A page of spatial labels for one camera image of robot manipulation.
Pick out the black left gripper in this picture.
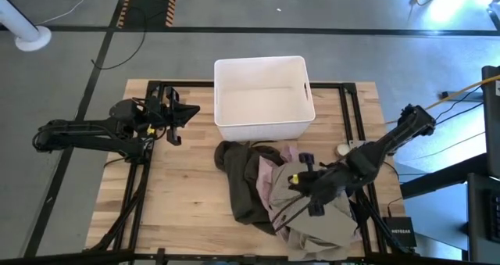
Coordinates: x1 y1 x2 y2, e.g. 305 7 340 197
154 87 201 147

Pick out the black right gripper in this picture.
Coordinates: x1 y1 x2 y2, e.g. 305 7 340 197
289 152 352 218

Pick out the khaki garment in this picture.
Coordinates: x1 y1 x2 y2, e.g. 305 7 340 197
269 161 359 262

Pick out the white plastic bin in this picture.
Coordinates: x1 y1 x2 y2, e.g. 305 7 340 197
213 55 316 142

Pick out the black desk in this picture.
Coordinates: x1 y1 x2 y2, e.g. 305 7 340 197
466 65 500 264

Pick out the black keyboard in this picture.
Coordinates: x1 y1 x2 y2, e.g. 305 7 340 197
487 190 500 243

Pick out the black floor cable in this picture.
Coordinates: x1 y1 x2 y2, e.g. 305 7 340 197
91 6 148 71

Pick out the black switch cable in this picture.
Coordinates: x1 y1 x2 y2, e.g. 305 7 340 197
385 196 404 219

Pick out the black aluminium table frame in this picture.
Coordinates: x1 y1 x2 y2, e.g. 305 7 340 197
0 79 421 265

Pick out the black network switch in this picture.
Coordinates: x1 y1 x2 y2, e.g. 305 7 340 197
382 217 418 249

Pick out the black yellow cable ramp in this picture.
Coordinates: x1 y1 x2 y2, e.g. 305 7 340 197
116 0 181 28

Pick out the white floor cable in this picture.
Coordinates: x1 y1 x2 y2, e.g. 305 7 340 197
36 0 91 26

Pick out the thin black cable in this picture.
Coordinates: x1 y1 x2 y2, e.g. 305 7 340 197
434 85 485 122

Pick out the yellow cable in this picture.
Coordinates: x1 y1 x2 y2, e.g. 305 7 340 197
384 74 500 125

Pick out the white round post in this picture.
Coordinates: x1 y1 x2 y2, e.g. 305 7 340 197
0 0 52 52

